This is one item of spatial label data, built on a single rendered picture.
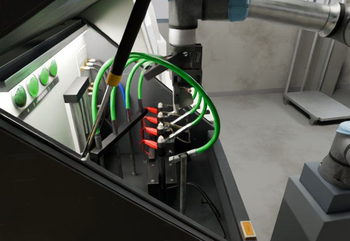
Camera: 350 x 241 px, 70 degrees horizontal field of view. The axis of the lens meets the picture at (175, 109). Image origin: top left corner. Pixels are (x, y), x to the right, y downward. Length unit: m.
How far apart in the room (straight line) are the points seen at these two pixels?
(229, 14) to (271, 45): 3.16
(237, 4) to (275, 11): 0.18
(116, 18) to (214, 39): 2.51
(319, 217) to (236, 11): 0.83
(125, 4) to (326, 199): 1.05
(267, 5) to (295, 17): 0.09
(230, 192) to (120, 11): 0.77
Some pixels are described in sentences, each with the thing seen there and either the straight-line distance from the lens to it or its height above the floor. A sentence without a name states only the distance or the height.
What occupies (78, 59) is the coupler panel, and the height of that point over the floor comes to 1.34.
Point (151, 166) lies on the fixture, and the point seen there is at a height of 0.98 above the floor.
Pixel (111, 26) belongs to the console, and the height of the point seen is 1.42.
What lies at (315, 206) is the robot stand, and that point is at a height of 0.80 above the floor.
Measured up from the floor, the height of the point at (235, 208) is 0.95.
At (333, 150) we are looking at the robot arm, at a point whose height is 1.02.
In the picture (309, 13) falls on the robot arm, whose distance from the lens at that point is 0.82.
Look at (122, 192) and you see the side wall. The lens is 0.48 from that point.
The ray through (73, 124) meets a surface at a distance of 0.83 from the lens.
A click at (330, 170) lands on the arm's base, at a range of 1.13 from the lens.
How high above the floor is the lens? 1.60
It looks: 29 degrees down
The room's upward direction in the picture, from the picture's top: straight up
